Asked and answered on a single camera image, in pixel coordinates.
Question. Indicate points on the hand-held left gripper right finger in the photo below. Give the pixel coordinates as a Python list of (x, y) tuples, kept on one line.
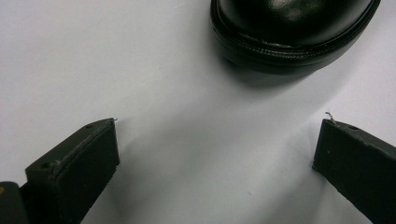
[(358, 161)]

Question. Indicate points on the black leather shoe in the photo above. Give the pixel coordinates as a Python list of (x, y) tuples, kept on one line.
[(289, 31)]

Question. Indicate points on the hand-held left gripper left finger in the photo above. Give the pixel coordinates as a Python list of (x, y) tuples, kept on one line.
[(77, 168)]

